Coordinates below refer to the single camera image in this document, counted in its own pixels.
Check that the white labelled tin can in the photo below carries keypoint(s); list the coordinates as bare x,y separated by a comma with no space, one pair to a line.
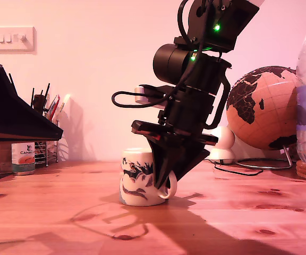
23,159

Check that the arm grey camera box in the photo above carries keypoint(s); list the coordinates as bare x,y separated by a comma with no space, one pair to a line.
142,97

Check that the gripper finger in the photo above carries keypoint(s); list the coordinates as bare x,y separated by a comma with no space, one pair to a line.
23,136
9,111

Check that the white printed coffee mug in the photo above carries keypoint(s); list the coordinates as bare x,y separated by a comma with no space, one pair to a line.
137,183

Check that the red pencil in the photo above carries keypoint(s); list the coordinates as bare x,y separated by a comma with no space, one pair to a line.
54,105

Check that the dark wide brush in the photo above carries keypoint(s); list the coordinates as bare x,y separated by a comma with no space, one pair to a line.
39,103

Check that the white pen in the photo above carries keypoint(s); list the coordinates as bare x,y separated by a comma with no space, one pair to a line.
64,101

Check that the metal globe stand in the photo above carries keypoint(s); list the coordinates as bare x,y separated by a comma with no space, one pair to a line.
262,166

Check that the cork world globe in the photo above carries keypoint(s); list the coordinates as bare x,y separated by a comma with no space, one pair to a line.
270,117

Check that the white round desk camera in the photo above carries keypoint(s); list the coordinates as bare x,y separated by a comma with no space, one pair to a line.
224,138

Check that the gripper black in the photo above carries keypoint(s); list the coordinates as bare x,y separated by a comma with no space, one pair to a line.
187,117

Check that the slim black stick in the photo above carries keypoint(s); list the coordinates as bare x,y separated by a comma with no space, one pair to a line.
47,96

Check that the long black chopstick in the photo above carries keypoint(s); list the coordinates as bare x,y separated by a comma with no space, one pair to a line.
12,82

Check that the white wall light switch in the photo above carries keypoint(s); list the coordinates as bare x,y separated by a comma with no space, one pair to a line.
13,45

